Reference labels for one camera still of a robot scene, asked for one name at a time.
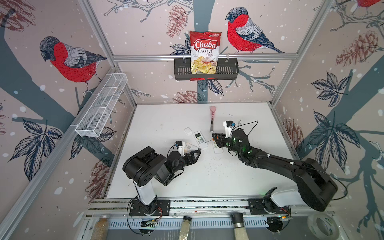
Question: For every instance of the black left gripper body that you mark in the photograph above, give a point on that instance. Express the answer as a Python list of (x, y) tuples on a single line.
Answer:
[(185, 160)]

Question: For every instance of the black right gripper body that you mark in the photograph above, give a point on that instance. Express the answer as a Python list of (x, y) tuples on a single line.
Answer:
[(225, 143)]

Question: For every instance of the white remote control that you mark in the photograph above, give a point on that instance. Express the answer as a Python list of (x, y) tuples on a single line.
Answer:
[(189, 147), (202, 143)]

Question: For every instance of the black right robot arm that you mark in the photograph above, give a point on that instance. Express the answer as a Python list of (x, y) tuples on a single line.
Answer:
[(315, 186)]

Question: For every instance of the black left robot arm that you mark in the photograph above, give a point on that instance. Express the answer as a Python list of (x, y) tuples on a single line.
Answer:
[(145, 165)]

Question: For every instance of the slim seed bottle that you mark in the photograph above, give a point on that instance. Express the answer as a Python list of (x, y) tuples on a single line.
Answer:
[(185, 228)]

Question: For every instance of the black-capped grain jar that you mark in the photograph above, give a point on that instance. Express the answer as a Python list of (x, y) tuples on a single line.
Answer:
[(239, 226)]

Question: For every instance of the Chuba cassava chips bag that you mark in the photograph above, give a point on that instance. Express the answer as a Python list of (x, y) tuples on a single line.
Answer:
[(204, 52)]

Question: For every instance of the glass jar of grains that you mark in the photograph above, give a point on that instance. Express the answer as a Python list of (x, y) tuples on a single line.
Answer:
[(101, 228)]

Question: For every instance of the clear tape roll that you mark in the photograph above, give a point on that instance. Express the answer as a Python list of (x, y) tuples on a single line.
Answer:
[(323, 226)]

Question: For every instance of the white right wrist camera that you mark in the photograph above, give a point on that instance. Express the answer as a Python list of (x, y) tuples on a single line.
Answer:
[(229, 125)]

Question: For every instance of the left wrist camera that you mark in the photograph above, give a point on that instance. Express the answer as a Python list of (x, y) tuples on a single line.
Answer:
[(181, 147)]

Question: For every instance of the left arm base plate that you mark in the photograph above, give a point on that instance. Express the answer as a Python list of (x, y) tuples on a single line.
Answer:
[(157, 208)]

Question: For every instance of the black wall basket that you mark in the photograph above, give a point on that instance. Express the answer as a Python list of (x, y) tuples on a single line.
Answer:
[(226, 70)]

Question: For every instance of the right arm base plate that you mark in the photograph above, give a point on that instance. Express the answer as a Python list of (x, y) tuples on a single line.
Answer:
[(266, 207)]

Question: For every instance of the white wire mesh shelf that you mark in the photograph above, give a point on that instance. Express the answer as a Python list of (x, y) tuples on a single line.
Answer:
[(100, 110)]

